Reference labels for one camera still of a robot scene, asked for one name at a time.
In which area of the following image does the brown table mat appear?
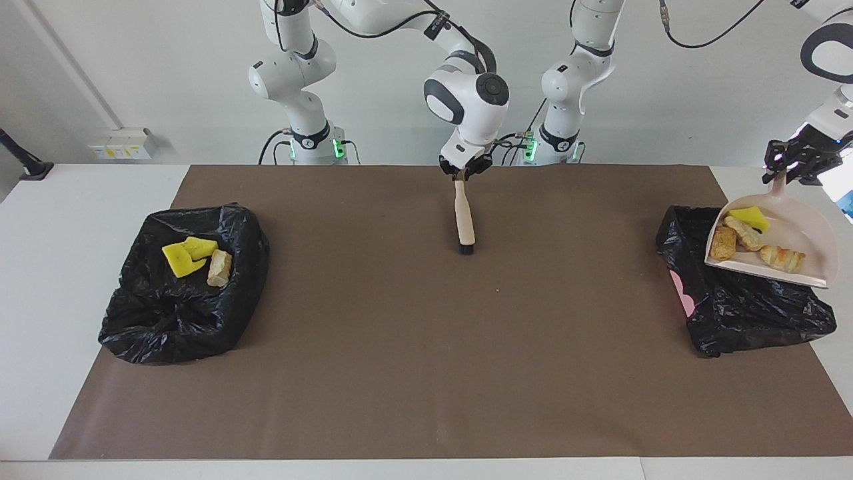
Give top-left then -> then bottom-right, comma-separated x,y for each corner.
49,165 -> 853,461

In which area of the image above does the black left base cable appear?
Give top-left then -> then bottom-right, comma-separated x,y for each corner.
496,99 -> 548,165

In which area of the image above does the pale yellow scrap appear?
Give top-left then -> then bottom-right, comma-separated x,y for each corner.
724,215 -> 767,252

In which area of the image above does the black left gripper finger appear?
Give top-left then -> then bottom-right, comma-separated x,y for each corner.
762,139 -> 790,185
797,155 -> 846,187

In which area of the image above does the green and yellow sponge piece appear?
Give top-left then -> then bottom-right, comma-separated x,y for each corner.
728,206 -> 770,233

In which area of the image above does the beige plastic dustpan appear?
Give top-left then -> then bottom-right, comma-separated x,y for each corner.
704,171 -> 840,289

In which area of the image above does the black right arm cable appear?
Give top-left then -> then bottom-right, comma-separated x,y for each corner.
313,0 -> 497,74

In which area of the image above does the black right base cable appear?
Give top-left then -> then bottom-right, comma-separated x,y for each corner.
258,129 -> 294,165

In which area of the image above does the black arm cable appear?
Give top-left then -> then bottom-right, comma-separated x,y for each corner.
658,0 -> 767,49
313,0 -> 497,74

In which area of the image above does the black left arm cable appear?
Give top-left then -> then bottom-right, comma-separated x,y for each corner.
658,0 -> 767,49

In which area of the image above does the black clamp stand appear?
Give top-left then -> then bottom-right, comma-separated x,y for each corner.
0,128 -> 55,181

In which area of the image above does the orange striped sponge scrap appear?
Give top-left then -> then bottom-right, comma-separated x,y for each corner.
759,245 -> 806,275

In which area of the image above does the beige hand brush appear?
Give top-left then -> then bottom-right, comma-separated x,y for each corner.
453,177 -> 476,256

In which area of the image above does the white wall socket box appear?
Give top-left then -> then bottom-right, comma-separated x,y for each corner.
89,128 -> 155,161

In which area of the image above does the black base cable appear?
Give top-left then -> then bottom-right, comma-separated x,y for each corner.
258,129 -> 294,165
496,99 -> 548,165

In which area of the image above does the brown oval bread roll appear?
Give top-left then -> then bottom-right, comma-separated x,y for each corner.
710,226 -> 738,261

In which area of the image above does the black bag lined pink bin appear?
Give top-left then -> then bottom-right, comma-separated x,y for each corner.
655,203 -> 838,359

